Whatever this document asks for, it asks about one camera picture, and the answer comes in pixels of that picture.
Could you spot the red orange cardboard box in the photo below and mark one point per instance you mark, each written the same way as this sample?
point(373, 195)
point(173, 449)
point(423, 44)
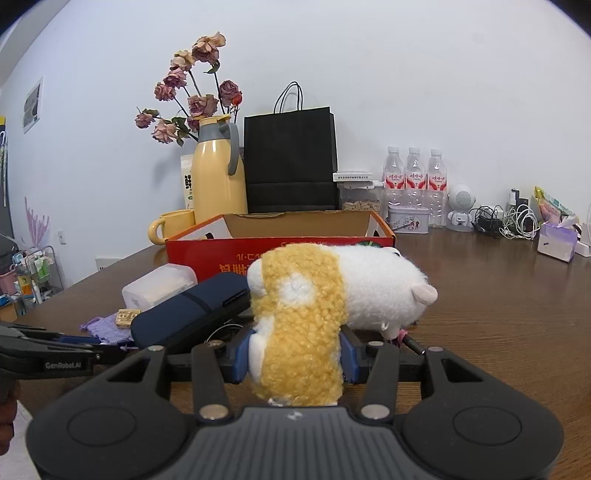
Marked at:
point(230, 243)

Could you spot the yellow thermos jug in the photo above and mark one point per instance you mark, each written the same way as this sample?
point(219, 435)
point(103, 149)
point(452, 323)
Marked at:
point(217, 173)

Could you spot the translucent plastic storage box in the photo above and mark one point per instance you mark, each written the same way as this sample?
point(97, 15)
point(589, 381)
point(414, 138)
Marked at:
point(158, 286)

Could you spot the clear seed jar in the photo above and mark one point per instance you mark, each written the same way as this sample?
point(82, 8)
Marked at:
point(361, 196)

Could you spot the purple knitted pouch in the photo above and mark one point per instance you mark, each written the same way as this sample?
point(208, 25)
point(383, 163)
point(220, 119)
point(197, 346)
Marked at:
point(106, 331)

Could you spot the small printed tin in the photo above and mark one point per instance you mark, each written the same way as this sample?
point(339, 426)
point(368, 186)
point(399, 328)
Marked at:
point(409, 220)

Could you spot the black paper bag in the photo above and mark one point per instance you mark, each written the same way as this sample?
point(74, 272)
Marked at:
point(290, 156)

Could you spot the yellow white plush hamster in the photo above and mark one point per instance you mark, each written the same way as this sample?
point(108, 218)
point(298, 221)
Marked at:
point(302, 294)

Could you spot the yellow mug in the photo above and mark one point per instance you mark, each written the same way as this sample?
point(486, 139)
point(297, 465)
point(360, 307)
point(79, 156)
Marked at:
point(169, 224)

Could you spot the white milk carton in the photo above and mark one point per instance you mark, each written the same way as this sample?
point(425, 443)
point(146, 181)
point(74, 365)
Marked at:
point(186, 180)

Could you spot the colourful snack packet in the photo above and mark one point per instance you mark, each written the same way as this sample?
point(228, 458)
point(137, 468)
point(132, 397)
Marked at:
point(551, 210)

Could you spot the white robot figurine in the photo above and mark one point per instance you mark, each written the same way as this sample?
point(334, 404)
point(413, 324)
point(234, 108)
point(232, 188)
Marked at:
point(461, 201)

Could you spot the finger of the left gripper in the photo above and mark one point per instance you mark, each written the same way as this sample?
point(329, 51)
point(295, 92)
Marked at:
point(111, 354)
point(38, 333)

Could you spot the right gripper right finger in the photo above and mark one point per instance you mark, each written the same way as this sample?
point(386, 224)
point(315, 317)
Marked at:
point(375, 367)

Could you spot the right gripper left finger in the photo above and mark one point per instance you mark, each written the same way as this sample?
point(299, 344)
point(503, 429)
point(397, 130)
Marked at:
point(214, 367)

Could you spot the white flat box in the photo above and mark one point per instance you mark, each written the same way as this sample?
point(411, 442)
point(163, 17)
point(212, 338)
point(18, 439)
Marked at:
point(352, 176)

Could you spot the right water bottle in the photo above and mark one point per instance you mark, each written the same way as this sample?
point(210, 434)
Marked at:
point(437, 189)

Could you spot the water bottle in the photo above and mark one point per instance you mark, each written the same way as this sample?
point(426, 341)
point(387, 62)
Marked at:
point(437, 189)
point(415, 178)
point(394, 178)

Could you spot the left water bottle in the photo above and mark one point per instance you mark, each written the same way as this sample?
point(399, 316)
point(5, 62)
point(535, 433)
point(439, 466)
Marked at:
point(394, 178)

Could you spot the middle water bottle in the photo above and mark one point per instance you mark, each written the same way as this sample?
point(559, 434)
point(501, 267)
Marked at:
point(415, 178)

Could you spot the dried pink rose bouquet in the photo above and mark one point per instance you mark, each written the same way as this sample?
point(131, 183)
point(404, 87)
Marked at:
point(192, 86)

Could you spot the purple tissue box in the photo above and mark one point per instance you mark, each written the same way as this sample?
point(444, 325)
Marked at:
point(558, 240)

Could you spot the metal storage rack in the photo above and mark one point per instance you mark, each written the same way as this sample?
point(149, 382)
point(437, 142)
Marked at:
point(32, 278)

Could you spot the navy blue pouch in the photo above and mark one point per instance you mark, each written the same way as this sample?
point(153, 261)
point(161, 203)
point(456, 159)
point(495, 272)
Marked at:
point(188, 318)

